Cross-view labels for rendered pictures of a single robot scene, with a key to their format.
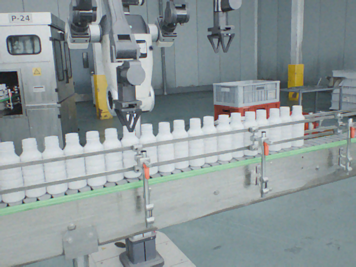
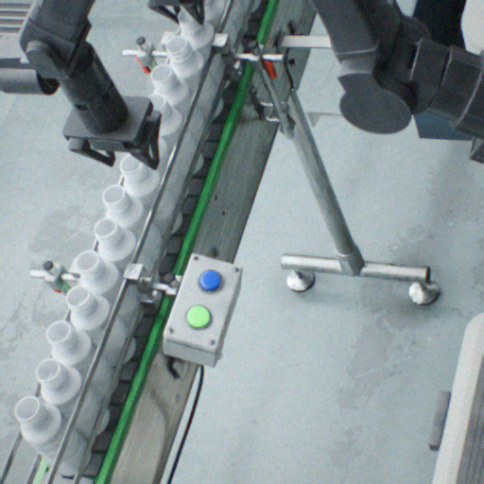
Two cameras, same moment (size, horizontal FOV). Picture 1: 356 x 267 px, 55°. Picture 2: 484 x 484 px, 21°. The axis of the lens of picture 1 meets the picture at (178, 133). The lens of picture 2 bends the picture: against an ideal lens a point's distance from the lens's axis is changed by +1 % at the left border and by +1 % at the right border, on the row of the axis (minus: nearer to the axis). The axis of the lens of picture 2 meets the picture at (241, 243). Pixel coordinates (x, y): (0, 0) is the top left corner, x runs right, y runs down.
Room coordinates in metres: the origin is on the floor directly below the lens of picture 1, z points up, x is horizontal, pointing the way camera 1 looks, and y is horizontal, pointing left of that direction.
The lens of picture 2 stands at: (2.47, -0.59, 2.59)
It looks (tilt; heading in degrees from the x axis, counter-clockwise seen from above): 52 degrees down; 155
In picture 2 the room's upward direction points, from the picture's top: 27 degrees counter-clockwise
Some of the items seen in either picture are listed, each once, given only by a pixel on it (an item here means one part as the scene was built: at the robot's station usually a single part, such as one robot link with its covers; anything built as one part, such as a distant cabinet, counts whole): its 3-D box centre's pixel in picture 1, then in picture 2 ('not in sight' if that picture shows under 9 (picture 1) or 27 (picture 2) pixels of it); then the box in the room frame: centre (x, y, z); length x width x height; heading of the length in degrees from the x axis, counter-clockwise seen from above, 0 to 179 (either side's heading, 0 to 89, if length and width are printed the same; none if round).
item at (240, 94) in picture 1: (246, 92); not in sight; (3.68, -0.74, 1.00); 0.61 x 0.41 x 0.22; 123
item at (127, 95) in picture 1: (126, 94); not in sight; (1.08, 0.16, 1.27); 0.10 x 0.07 x 0.07; 26
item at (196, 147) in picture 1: (195, 142); (156, 164); (1.17, -0.06, 1.08); 0.06 x 0.06 x 0.17
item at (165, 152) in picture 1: (164, 147); (178, 106); (1.12, 0.05, 1.08); 0.06 x 0.06 x 0.17
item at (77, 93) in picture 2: (221, 5); (76, 72); (1.41, -0.19, 1.57); 0.07 x 0.06 x 0.07; 27
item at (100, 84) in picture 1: (102, 96); not in sight; (8.70, 1.87, 0.55); 0.40 x 0.40 x 1.10; 26
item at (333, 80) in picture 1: (335, 84); not in sight; (5.86, -2.69, 0.85); 0.36 x 0.12 x 0.27; 26
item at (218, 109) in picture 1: (246, 113); not in sight; (3.69, -0.75, 0.78); 0.61 x 0.41 x 0.22; 123
